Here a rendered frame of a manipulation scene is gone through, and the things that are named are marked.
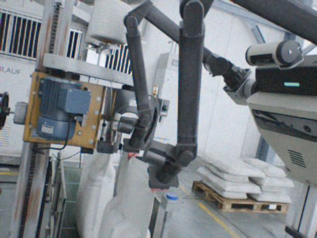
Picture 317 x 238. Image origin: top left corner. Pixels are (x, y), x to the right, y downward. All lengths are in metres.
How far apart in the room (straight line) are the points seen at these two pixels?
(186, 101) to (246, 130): 6.27
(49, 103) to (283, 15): 0.87
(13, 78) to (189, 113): 3.54
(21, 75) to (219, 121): 4.18
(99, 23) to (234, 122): 5.72
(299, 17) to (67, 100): 0.79
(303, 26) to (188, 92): 0.27
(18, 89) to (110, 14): 3.03
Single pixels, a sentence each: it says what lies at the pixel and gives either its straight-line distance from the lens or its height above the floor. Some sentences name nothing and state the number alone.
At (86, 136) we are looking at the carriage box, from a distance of 1.40.
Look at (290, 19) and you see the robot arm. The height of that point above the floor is 1.54.
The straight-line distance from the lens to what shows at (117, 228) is 1.15.
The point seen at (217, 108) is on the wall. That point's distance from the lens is 6.40.
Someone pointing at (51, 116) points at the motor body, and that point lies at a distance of 1.18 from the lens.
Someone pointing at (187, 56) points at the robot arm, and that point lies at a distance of 0.65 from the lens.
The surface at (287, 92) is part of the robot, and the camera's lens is 1.07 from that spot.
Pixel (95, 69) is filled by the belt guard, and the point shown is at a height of 1.40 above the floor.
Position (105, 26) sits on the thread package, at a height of 1.57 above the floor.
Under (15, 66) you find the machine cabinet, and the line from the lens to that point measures 4.11.
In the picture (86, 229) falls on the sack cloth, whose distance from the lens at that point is 1.86.
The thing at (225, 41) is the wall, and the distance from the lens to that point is 6.47.
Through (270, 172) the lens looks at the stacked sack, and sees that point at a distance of 4.51.
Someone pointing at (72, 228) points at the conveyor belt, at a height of 0.38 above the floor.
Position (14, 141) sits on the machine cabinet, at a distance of 4.21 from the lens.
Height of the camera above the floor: 1.34
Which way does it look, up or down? 5 degrees down
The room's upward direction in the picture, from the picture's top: 11 degrees clockwise
